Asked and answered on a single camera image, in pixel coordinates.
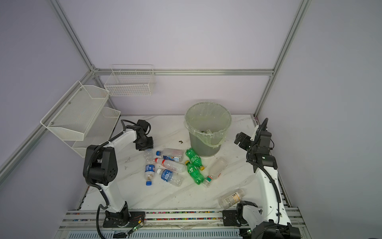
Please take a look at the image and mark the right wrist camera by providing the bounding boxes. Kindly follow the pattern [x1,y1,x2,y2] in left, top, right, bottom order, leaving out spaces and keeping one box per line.
[251,118,272,145]

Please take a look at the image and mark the clear bottle blue cap sideways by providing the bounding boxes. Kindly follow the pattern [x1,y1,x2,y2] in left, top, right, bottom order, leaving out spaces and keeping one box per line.
[156,148,184,162]

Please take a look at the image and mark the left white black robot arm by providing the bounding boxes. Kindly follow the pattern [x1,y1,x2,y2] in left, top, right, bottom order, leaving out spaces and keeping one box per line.
[83,125,153,220]

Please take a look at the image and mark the translucent green bin liner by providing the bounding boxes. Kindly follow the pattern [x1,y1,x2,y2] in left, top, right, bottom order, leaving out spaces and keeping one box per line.
[184,101,233,148]

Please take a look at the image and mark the grey mesh waste bin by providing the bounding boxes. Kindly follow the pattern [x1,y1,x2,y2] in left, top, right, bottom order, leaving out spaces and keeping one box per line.
[184,101,232,158]

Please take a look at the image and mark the upper white mesh shelf basket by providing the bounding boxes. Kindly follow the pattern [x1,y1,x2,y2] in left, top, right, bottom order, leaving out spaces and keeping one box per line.
[40,81,110,141]

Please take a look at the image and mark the aluminium front rail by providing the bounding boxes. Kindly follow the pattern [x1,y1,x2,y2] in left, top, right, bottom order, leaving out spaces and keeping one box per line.
[53,207,312,239]

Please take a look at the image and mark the green bottle lower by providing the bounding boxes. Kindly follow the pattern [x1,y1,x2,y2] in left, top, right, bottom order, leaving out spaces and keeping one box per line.
[185,160,205,185]

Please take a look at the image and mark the green bottle upper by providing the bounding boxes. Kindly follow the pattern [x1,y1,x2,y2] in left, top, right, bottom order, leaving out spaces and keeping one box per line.
[186,148,205,171]

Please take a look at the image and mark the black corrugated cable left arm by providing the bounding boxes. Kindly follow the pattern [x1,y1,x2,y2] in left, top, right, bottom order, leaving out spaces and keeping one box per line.
[83,119,138,239]

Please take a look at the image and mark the clear bottle blue label angled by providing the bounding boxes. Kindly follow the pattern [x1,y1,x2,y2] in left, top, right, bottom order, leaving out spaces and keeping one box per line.
[156,168,184,187]

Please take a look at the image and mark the clear bottle red white label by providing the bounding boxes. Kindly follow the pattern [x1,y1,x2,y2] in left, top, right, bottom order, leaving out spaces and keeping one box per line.
[154,158,186,173]

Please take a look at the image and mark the white wire wall basket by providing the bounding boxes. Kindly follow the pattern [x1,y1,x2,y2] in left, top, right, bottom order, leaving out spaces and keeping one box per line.
[104,64,156,97]

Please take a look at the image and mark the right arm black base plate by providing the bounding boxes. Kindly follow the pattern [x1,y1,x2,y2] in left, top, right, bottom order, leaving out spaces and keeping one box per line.
[222,210,241,227]

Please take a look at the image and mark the clear bottle green red cap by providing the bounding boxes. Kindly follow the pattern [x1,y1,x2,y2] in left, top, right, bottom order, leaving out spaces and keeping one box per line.
[203,157,228,188]

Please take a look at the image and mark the clear bottle blue cap lower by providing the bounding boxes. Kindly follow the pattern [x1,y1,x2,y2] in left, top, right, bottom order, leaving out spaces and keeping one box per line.
[144,163,155,186]

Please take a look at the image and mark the clear bottle white label front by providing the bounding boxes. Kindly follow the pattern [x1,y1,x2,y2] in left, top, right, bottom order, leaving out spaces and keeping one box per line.
[218,189,245,210]

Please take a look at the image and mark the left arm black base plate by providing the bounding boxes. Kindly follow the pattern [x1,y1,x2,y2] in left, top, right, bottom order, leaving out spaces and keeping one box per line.
[102,211,146,228]

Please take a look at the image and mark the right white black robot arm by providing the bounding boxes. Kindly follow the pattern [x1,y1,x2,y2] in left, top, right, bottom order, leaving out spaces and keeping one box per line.
[234,130,301,239]

